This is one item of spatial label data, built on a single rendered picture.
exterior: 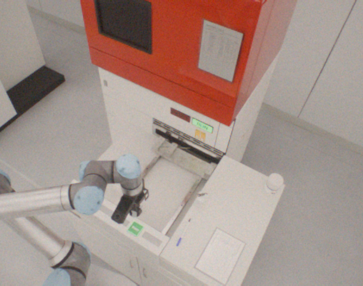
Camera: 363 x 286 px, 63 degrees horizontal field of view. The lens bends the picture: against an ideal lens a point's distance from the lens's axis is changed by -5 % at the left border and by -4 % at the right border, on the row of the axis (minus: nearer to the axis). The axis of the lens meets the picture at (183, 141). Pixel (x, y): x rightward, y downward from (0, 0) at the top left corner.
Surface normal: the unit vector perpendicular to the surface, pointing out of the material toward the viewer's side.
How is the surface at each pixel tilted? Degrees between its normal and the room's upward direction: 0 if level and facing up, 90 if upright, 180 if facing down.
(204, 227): 0
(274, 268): 0
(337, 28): 90
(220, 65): 90
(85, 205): 62
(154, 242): 0
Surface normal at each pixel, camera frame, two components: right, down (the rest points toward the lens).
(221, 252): 0.07, -0.62
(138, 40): -0.51, 0.66
